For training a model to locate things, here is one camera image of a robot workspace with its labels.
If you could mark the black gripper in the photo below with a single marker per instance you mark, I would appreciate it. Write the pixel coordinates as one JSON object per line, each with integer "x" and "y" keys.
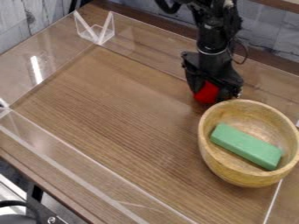
{"x": 212, "y": 67}

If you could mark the red plush fruit green leaf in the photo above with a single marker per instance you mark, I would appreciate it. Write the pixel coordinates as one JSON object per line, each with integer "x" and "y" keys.
{"x": 207, "y": 94}

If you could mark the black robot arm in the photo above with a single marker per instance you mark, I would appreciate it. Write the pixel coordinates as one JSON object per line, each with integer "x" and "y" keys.
{"x": 217, "y": 22}

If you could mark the wooden bowl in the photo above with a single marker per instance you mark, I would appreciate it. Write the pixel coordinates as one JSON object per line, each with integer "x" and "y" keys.
{"x": 264, "y": 123}

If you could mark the green rectangular block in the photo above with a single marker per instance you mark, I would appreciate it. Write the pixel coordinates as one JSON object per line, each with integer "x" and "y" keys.
{"x": 255, "y": 150}

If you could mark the clear acrylic tray wall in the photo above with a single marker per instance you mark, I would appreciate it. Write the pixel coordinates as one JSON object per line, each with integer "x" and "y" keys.
{"x": 116, "y": 158}

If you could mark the black metal table frame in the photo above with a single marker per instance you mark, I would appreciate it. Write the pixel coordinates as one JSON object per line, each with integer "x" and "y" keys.
{"x": 45, "y": 215}

